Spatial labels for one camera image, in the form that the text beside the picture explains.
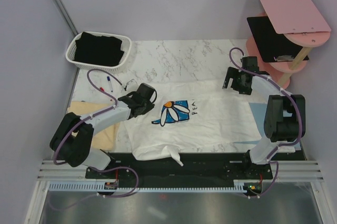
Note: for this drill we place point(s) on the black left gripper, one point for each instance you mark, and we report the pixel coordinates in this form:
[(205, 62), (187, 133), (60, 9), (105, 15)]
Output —
[(149, 106)]

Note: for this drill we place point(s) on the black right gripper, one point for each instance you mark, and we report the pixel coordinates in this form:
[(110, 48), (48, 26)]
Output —
[(233, 72)]

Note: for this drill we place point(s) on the white daisy print t shirt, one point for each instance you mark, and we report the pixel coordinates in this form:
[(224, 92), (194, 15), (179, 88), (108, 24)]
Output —
[(190, 116)]

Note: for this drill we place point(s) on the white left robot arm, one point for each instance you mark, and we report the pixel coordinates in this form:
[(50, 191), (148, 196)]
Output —
[(72, 141)]

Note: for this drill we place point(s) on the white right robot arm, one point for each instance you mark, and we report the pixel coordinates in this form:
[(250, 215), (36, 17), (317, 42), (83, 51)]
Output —
[(284, 122)]

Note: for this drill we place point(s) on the light blue mat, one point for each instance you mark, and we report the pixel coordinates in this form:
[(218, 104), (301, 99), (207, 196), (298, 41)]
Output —
[(258, 111)]

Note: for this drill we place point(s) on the blue capped white marker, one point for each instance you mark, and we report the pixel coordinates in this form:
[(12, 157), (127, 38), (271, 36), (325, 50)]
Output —
[(110, 84)]

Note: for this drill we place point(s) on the red capped white marker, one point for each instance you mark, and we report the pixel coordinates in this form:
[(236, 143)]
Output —
[(105, 93)]

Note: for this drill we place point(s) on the black clipboard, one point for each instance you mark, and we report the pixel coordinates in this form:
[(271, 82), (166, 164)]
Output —
[(272, 47)]

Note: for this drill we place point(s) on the folded cream t shirt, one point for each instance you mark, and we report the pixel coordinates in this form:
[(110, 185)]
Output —
[(104, 140)]

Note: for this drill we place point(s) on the black t shirt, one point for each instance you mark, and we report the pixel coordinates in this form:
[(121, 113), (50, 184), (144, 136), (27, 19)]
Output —
[(98, 50)]

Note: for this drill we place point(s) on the white plastic laundry basket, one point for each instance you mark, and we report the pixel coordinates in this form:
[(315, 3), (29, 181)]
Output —
[(127, 46)]

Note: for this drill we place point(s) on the pink tiered wooden shelf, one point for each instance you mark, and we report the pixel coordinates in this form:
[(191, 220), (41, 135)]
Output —
[(301, 23)]

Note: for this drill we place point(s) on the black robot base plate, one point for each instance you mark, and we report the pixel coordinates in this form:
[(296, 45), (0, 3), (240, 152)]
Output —
[(198, 169)]

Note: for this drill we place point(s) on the white slotted cable duct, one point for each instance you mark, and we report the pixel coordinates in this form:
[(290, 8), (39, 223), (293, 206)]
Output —
[(100, 186)]

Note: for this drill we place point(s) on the aluminium frame rail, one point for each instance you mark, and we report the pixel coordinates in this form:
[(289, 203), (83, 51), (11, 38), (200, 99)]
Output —
[(289, 171)]

